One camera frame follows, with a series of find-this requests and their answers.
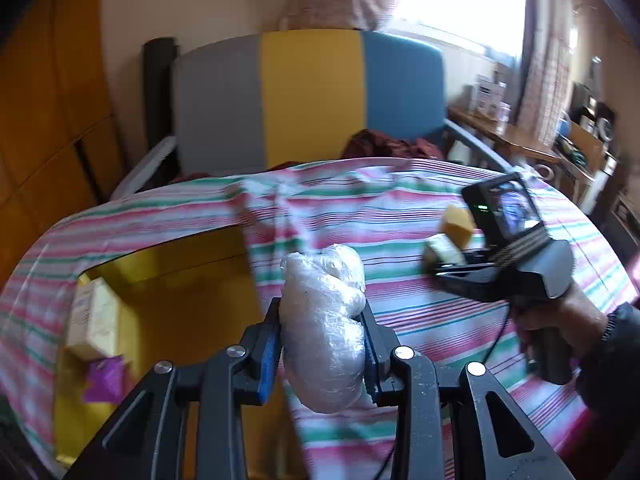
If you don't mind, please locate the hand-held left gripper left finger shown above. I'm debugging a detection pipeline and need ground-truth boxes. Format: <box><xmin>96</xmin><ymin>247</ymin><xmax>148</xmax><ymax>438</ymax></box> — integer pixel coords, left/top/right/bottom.
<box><xmin>62</xmin><ymin>297</ymin><xmax>286</xmax><ymax>480</ymax></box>

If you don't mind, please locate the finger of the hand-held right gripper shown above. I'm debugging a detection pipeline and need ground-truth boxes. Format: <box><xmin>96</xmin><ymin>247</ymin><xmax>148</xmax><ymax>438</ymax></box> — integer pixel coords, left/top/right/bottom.
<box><xmin>434</xmin><ymin>249</ymin><xmax>496</xmax><ymax>278</ymax></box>

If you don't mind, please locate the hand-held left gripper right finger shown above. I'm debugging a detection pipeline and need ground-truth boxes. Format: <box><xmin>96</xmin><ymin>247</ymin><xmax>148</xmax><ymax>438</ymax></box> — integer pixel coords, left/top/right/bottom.
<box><xmin>357</xmin><ymin>302</ymin><xmax>576</xmax><ymax>480</ymax></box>

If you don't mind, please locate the green white packet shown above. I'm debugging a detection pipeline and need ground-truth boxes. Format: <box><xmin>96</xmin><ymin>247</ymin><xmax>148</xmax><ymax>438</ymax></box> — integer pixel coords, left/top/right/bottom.
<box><xmin>425</xmin><ymin>234</ymin><xmax>468</xmax><ymax>273</ymax></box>

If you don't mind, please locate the yellow sponge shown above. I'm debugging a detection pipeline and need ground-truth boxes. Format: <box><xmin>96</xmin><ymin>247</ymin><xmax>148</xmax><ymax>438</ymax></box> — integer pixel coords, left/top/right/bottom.
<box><xmin>440</xmin><ymin>205</ymin><xmax>476</xmax><ymax>251</ymax></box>

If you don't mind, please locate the white plastic-wrapped bundle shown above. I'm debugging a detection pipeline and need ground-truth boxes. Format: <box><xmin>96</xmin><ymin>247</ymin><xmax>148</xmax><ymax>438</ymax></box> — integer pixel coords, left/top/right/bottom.
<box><xmin>277</xmin><ymin>245</ymin><xmax>368</xmax><ymax>415</ymax></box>

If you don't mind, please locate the yellow-lined cardboard box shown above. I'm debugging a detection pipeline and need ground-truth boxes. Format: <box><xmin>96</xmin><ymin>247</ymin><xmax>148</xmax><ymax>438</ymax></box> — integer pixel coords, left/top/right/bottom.
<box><xmin>52</xmin><ymin>225</ymin><xmax>263</xmax><ymax>463</ymax></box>

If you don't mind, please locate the purple packet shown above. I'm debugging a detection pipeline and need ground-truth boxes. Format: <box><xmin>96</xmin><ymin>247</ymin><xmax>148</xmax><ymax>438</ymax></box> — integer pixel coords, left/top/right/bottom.
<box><xmin>82</xmin><ymin>355</ymin><xmax>132</xmax><ymax>406</ymax></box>

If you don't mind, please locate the person's right forearm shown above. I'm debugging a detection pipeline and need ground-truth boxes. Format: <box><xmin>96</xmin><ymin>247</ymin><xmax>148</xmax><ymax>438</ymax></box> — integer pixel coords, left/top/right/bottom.
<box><xmin>575</xmin><ymin>302</ymin><xmax>640</xmax><ymax>421</ymax></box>

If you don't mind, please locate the person's right hand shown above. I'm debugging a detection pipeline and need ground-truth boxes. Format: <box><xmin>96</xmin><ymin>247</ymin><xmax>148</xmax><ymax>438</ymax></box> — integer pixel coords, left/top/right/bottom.
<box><xmin>515</xmin><ymin>285</ymin><xmax>610</xmax><ymax>361</ymax></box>

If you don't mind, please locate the striped bed sheet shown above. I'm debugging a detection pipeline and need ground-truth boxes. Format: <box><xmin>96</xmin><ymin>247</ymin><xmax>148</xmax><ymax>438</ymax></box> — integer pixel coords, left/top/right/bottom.
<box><xmin>0</xmin><ymin>157</ymin><xmax>626</xmax><ymax>480</ymax></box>

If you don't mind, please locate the wooden desk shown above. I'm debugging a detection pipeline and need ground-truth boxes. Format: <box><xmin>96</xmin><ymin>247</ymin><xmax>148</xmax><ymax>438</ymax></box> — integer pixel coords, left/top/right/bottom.
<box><xmin>447</xmin><ymin>105</ymin><xmax>596</xmax><ymax>196</ymax></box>

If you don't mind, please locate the dark red cloth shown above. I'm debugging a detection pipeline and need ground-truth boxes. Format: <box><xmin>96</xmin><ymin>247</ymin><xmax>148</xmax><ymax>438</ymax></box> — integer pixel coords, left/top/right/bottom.
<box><xmin>340</xmin><ymin>129</ymin><xmax>446</xmax><ymax>161</ymax></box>

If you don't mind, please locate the white printed carton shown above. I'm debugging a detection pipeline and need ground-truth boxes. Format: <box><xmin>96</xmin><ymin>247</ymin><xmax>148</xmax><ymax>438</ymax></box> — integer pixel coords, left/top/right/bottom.
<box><xmin>472</xmin><ymin>74</ymin><xmax>511</xmax><ymax>121</ymax></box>

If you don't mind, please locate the cream carton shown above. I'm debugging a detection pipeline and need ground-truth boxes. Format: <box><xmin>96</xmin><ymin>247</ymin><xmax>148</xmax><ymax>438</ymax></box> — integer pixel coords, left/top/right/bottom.
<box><xmin>67</xmin><ymin>277</ymin><xmax>122</xmax><ymax>361</ymax></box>

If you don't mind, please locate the grey yellow blue headboard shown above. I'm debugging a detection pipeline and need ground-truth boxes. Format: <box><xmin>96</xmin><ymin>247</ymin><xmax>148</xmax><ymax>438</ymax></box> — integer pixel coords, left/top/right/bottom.
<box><xmin>170</xmin><ymin>30</ymin><xmax>448</xmax><ymax>178</ymax></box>

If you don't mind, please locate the grey bed rail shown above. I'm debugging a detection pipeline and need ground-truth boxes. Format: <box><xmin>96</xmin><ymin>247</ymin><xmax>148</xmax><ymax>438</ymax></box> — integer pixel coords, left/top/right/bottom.
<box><xmin>444</xmin><ymin>117</ymin><xmax>516</xmax><ymax>173</ymax></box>
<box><xmin>110</xmin><ymin>136</ymin><xmax>178</xmax><ymax>201</ymax></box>

